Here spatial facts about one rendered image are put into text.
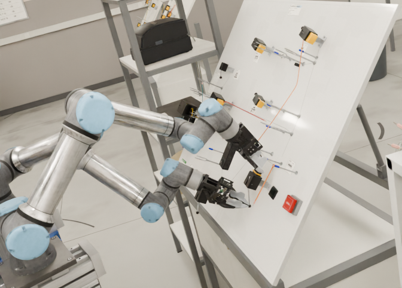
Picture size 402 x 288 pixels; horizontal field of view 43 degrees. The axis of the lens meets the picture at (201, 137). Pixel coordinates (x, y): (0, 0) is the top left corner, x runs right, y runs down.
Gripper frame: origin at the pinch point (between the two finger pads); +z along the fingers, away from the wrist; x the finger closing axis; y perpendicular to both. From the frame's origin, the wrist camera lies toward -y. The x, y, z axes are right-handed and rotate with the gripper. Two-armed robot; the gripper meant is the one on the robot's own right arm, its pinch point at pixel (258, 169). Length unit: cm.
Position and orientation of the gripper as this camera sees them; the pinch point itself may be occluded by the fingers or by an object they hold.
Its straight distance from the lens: 193.7
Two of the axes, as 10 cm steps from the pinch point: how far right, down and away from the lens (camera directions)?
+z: 6.1, 6.3, 4.9
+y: 7.4, -6.6, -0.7
